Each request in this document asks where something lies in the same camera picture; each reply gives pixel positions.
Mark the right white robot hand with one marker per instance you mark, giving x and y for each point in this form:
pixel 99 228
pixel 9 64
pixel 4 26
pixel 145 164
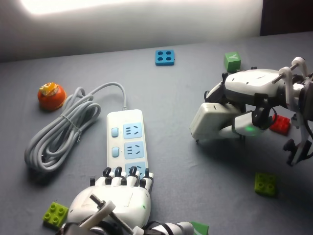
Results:
pixel 252 83

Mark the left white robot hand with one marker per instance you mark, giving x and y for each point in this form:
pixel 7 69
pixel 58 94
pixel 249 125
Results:
pixel 117 200

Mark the white power adapter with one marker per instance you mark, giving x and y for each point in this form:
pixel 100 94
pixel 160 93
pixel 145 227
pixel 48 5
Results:
pixel 210 120

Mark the white power strip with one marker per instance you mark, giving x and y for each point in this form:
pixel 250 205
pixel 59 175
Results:
pixel 117 120

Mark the green letter cube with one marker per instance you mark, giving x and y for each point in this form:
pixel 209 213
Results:
pixel 232 62

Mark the red building brick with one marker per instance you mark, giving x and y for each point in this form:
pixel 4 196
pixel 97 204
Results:
pixel 282 124

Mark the lime green building brick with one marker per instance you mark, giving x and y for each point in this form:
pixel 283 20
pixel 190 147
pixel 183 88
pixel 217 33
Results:
pixel 265 184
pixel 55 215

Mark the grey table cloth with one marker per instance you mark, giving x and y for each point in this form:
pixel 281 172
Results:
pixel 183 166

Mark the dark brown panel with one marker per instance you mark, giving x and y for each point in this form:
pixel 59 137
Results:
pixel 286 17

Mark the green flat letter tile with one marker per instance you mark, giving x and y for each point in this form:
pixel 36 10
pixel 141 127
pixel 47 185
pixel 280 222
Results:
pixel 201 228

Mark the blue four-hole block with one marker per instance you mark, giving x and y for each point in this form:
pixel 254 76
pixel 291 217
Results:
pixel 165 60

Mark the orange toy cake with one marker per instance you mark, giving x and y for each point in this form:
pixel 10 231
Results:
pixel 51 98

